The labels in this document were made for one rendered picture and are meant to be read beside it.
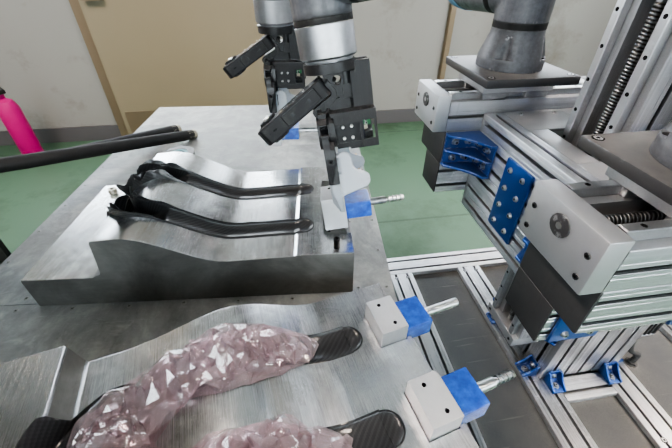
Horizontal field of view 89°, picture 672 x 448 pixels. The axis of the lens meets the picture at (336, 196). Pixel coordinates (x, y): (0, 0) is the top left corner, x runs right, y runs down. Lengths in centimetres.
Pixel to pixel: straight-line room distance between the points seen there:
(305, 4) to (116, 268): 45
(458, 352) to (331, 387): 87
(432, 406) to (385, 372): 7
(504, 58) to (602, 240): 54
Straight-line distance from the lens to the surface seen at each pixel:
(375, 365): 46
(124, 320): 64
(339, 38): 45
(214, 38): 291
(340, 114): 46
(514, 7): 91
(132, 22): 303
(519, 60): 91
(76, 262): 68
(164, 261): 57
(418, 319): 48
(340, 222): 54
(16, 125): 325
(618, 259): 52
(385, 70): 310
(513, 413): 124
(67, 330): 68
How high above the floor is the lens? 126
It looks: 35 degrees down
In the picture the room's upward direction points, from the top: straight up
